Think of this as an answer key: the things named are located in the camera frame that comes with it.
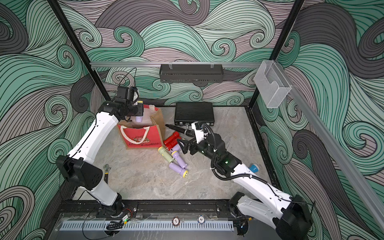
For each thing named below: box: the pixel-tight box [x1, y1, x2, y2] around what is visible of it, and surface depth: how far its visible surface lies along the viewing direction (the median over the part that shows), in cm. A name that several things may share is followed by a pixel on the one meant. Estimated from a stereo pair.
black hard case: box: [174, 102, 215, 126], surface depth 113 cm
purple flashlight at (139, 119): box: [135, 116, 143, 123], surface depth 81 cm
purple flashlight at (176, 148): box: [172, 143, 181, 153], surface depth 95 cm
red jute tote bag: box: [117, 104, 166, 150], surface depth 87 cm
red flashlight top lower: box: [166, 137, 182, 151], surface depth 97 cm
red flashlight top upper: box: [163, 131, 182, 146], surface depth 99 cm
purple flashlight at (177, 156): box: [170, 144, 188, 169], surface depth 91 cm
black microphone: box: [165, 124, 196, 137], surface depth 108 cm
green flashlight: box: [158, 146, 175, 163], surface depth 92 cm
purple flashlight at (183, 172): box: [169, 162, 189, 178], surface depth 87 cm
